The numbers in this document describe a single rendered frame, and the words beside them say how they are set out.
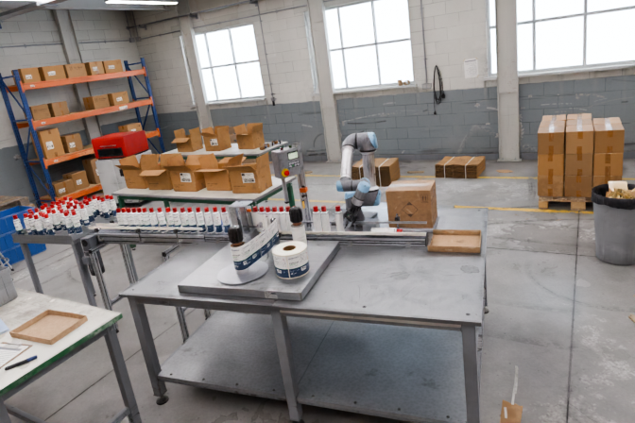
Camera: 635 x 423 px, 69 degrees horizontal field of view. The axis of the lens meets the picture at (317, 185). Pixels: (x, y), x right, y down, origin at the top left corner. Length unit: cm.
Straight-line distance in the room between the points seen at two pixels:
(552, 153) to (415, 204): 292
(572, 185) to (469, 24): 332
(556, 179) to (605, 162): 51
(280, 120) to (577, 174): 588
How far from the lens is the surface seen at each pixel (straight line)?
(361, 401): 282
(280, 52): 950
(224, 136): 776
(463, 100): 819
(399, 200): 320
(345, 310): 241
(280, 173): 318
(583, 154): 585
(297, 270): 266
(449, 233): 316
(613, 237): 467
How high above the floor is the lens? 207
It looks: 16 degrees down
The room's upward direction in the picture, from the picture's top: 8 degrees counter-clockwise
